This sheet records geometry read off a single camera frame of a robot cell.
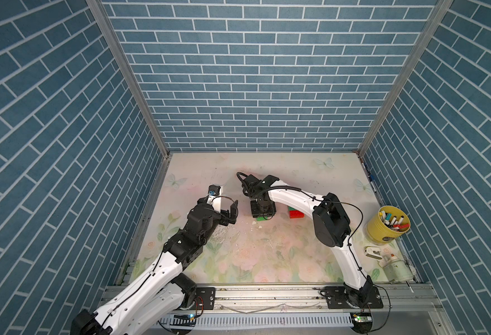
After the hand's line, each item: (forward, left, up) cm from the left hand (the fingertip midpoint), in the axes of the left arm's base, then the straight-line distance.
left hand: (231, 200), depth 76 cm
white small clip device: (-12, -57, -19) cm, 62 cm away
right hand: (+3, -11, -18) cm, 22 cm away
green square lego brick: (-3, -11, -8) cm, 14 cm away
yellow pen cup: (-5, -61, -8) cm, 62 cm away
